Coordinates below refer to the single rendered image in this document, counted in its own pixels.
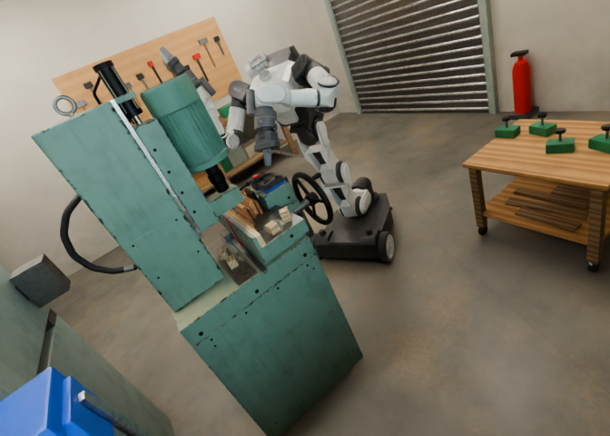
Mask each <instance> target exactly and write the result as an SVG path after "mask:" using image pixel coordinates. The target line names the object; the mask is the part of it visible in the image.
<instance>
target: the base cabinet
mask: <svg viewBox="0 0 610 436"><path fill-rule="evenodd" d="M193 349H194V350H195V351H196V352H197V353H198V355H199V356H200V357H201V358H202V359H203V361H204V362H205V363H206V364H207V365H208V367H209V368H210V369H211V370H212V371H213V373H214V374H215V375H216V376H217V377H218V379H219V380H220V381H221V382H222V383H223V385H224V386H225V387H226V388H227V389H228V391H229V392H230V393H231V394H232V395H233V397H234V398H235V399H236V400H237V401H238V403H239V404H240V405H241V406H242V407H243V409H244V410H245V411H246V412H248V414H249V415H250V416H251V417H252V419H253V420H254V421H255V422H256V423H257V424H258V426H259V427H260V428H261V429H262V431H263V432H264V433H265V434H266V435H267V436H281V435H282V434H283V433H284V432H285V431H286V430H287V429H289V428H290V427H291V426H292V425H293V424H294V423H295V422H296V421H297V420H298V419H299V418H300V417H301V416H302V415H303V414H304V413H305V412H306V411H307V410H308V409H309V408H310V407H311V406H312V405H313V404H314V403H315V402H316V401H317V400H319V399H320V398H321V397H322V396H323V395H324V394H325V393H326V392H327V391H328V390H329V389H330V388H331V387H332V386H333V385H334V384H335V383H336V382H337V381H338V380H339V379H340V378H341V377H342V376H343V375H344V374H345V373H346V372H348V371H349V370H350V369H351V368H352V367H353V366H354V365H355V364H356V363H357V362H358V361H359V360H360V359H361V358H362V357H363V354H362V352H361V350H360V348H359V345H358V343H357V341H356V339H355V336H354V334H353V332H352V330H351V329H350V326H349V323H348V321H347V319H346V317H345V314H344V312H343V311H342V309H341V307H340V304H339V301H338V299H337V297H336V295H335V292H334V291H333V289H332V287H331V285H330V281H329V279H328V277H327V275H326V273H325V271H324V269H323V267H322V265H321V263H320V259H319V257H318V255H317V254H316V253H315V254H314V255H312V256H311V257H310V258H309V259H308V260H307V261H305V262H304V263H303V264H301V265H300V266H299V267H297V268H296V269H295V270H293V271H292V272H291V273H289V274H288V275H287V276H285V277H284V278H283V279H281V280H280V281H279V282H277V283H276V284H275V285H273V286H272V287H271V288H270V289H269V290H268V291H266V292H265V293H263V294H262V295H261V296H260V297H258V298H257V299H256V300H254V301H253V302H251V303H250V304H249V305H248V306H246V307H245V308H244V309H242V310H241V311H240V312H238V313H237V314H235V315H234V316H233V317H232V318H230V319H229V320H228V321H227V322H226V323H224V324H223V325H222V326H220V327H219V328H218V329H217V330H215V331H214V332H212V333H211V334H210V335H208V336H207V337H206V338H205V339H203V340H202V341H201V342H199V343H198V344H196V345H195V346H194V347H193Z"/></svg>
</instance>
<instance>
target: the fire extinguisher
mask: <svg viewBox="0 0 610 436"><path fill-rule="evenodd" d="M528 53H529V52H528V49H527V50H521V51H515V52H514V53H512V54H511V55H510V57H517V58H518V61H516V62H515V63H514V66H513V70H512V79H513V94H514V108H515V111H514V112H512V113H511V114H510V115H509V116H510V117H511V119H510V120H519V119H531V118H532V117H533V116H534V115H535V114H537V113H538V112H539V106H532V92H531V67H530V64H529V62H528V61H527V60H525V59H524V58H523V55H526V54H528Z"/></svg>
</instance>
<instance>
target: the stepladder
mask: <svg viewBox="0 0 610 436"><path fill-rule="evenodd" d="M0 436H153V435H152V434H150V433H149V432H148V431H146V430H145V429H143V428H142V427H140V426H139V425H137V424H136V423H134V422H132V421H130V420H129V419H127V418H126V417H124V416H123V415H122V414H121V413H119V412H118V411H116V410H114V409H112V408H111V407H109V406H108V405H106V404H105V403H104V402H102V401H101V400H100V399H98V398H97V397H96V396H95V395H94V394H92V393H91V392H90V391H89V390H87V389H86V388H85V387H84V386H83V385H82V384H81V383H80V382H79V381H77V380H76V379H75V378H74V377H72V376H68V377H67V378H65V377H64V376H63V375H62V374H61V373H60V372H59V371H58V370H57V369H55V368H54V367H50V368H47V369H46V370H45V371H43V372H41V373H40V374H39V375H37V376H36V377H34V378H33V379H32V380H31V381H29V382H28V383H26V384H25V385H24V386H22V387H21V388H19V389H18V390H17V391H15V392H13V393H12V394H11V395H9V396H8V397H6V398H5V399H3V400H2V401H0Z"/></svg>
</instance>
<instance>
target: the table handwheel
mask: <svg viewBox="0 0 610 436"><path fill-rule="evenodd" d="M298 178H301V179H303V180H305V181H306V182H308V183H309V184H310V185H311V186H312V187H313V188H314V190H315V191H316V192H317V193H318V194H316V193H314V192H310V193H309V192H308V190H307V189H306V188H305V187H304V186H303V184H302V183H301V182H300V180H299V179H298ZM291 182H292V187H293V191H294V193H295V195H296V197H297V199H298V200H299V202H300V206H298V207H297V208H295V209H294V210H292V211H291V212H292V213H294V214H298V213H299V212H301V211H302V210H305V211H306V212H307V214H308V215H309V216H310V217H311V218H312V219H313V220H315V221H316V222H317V223H320V224H323V225H329V224H331V223H332V221H333V217H334V214H333V209H332V206H331V203H330V200H329V198H328V196H327V195H326V194H325V192H324V191H323V189H322V188H321V187H320V185H319V184H318V183H317V182H316V181H315V180H314V179H313V178H312V177H310V176H309V175H307V174H306V173H303V172H296V173H295V174H294V175H293V176H292V180H291ZM298 185H299V186H300V188H301V189H302V190H303V192H304V193H305V194H306V196H305V200H304V199H303V197H302V195H301V193H300V189H299V186H298ZM318 195H319V196H320V198H321V199H320V198H319V197H318ZM316 203H324V205H325V207H326V210H327V214H328V218H327V219H326V220H325V219H322V218H320V217H319V216H318V215H317V214H316V210H315V204H316ZM309 206H311V208H312V210H311V209H310V208H309Z"/></svg>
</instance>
